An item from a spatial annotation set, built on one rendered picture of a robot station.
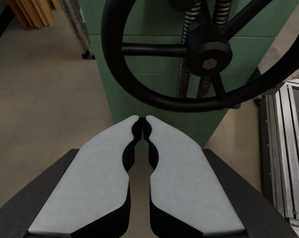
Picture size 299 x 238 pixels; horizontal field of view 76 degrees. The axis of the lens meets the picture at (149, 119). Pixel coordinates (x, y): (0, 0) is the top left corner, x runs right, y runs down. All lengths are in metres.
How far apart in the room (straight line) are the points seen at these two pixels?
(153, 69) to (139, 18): 0.15
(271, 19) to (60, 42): 1.52
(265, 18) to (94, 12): 0.36
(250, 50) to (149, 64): 0.26
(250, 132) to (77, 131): 1.01
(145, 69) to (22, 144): 0.91
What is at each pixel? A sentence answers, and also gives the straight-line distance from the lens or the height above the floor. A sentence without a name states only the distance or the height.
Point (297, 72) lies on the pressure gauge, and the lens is 0.59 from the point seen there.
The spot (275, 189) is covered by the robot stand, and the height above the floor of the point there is 0.16.
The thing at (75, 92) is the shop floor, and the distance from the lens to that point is 1.36.
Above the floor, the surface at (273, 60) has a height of 0.62.
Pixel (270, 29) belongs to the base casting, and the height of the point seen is 0.73.
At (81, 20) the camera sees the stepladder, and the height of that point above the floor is 0.28.
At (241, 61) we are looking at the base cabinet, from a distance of 0.58.
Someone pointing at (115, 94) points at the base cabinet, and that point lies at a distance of 0.64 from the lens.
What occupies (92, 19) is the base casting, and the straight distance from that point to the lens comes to 0.48.
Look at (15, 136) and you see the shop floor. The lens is 1.33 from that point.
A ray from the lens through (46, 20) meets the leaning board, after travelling 1.96.
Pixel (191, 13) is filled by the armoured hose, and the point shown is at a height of 0.83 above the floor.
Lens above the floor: 0.99
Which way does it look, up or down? 59 degrees down
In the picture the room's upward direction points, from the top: 2 degrees clockwise
